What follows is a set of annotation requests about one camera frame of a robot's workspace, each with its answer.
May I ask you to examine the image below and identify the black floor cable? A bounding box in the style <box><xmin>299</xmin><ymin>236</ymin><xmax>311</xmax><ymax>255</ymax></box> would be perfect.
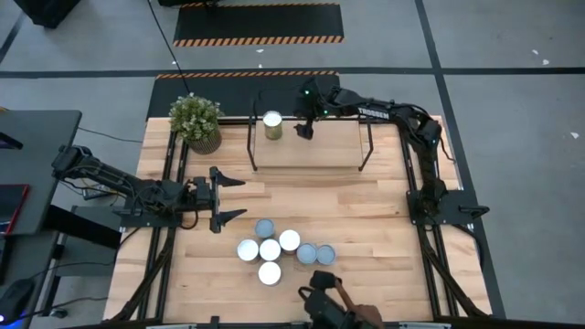
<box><xmin>145</xmin><ymin>0</ymin><xmax>192</xmax><ymax>96</ymax></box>

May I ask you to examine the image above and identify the white olives can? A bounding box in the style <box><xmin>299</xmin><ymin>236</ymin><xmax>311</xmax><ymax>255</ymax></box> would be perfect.
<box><xmin>254</xmin><ymin>218</ymin><xmax>277</xmax><ymax>240</ymax></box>

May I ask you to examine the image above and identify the orange label tin can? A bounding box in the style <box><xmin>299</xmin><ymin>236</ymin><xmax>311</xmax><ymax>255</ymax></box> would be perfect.
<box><xmin>236</xmin><ymin>238</ymin><xmax>261</xmax><ymax>264</ymax></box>

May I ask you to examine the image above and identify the black equipment case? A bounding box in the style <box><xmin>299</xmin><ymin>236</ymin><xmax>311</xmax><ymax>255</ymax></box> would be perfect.
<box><xmin>12</xmin><ymin>0</ymin><xmax>83</xmax><ymax>29</ymax></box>

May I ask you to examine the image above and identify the black table-level camera mount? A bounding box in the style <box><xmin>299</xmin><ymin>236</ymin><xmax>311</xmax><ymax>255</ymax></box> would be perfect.
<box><xmin>297</xmin><ymin>270</ymin><xmax>386</xmax><ymax>329</ymax></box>

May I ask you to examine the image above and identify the corn label tin can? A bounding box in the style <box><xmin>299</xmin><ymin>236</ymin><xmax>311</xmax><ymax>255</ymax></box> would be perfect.
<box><xmin>278</xmin><ymin>228</ymin><xmax>302</xmax><ymax>255</ymax></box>

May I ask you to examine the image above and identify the black desk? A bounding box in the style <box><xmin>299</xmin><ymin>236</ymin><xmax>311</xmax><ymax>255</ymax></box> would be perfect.
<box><xmin>0</xmin><ymin>108</ymin><xmax>83</xmax><ymax>239</ymax></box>

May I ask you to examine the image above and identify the black computer mouse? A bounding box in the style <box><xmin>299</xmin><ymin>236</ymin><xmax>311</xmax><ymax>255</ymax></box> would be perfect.
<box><xmin>0</xmin><ymin>277</ymin><xmax>37</xmax><ymax>324</ymax></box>

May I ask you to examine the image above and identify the green label tin can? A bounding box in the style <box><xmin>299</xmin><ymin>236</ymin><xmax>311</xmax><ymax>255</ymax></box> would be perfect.
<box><xmin>261</xmin><ymin>110</ymin><xmax>284</xmax><ymax>141</ymax></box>

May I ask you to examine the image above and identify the cherries label tin can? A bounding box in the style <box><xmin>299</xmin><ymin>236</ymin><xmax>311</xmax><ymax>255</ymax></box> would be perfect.
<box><xmin>259</xmin><ymin>238</ymin><xmax>282</xmax><ymax>263</ymax></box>

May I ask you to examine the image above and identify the short teal can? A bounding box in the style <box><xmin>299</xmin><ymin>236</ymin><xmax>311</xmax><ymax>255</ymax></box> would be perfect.
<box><xmin>315</xmin><ymin>244</ymin><xmax>337</xmax><ymax>267</ymax></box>

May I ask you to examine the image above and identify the black hazard-striped floor mat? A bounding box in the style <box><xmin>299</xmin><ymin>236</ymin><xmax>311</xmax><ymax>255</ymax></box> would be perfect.
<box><xmin>172</xmin><ymin>2</ymin><xmax>346</xmax><ymax>48</ymax></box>
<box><xmin>146</xmin><ymin>70</ymin><xmax>342</xmax><ymax>121</ymax></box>

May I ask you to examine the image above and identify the wooden shelf with black frame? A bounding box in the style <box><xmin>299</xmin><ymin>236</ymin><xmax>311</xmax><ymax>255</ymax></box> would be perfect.
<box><xmin>245</xmin><ymin>96</ymin><xmax>375</xmax><ymax>174</ymax></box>

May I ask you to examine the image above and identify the artificial plant in ribbed pot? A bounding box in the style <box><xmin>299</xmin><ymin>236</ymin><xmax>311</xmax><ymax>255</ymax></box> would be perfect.
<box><xmin>167</xmin><ymin>92</ymin><xmax>225</xmax><ymax>155</ymax></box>

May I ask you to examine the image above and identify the red-edged tablet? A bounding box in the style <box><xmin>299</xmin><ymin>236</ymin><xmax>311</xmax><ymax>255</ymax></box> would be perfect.
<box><xmin>0</xmin><ymin>184</ymin><xmax>31</xmax><ymax>235</ymax></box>

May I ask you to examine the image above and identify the peaches label tin can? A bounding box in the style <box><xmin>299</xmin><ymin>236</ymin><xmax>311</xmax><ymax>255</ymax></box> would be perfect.
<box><xmin>257</xmin><ymin>260</ymin><xmax>282</xmax><ymax>288</ymax></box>

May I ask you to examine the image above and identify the teal green pink can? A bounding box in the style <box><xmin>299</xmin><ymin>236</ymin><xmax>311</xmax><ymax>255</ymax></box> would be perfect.
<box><xmin>295</xmin><ymin>242</ymin><xmax>319</xmax><ymax>266</ymax></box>

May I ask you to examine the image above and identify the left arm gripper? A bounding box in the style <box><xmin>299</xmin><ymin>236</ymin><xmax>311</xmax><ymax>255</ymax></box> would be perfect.
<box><xmin>185</xmin><ymin>165</ymin><xmax>249</xmax><ymax>235</ymax></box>

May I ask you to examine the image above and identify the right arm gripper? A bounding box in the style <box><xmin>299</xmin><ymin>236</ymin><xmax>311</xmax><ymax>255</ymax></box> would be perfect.
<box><xmin>292</xmin><ymin>75</ymin><xmax>331</xmax><ymax>142</ymax></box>

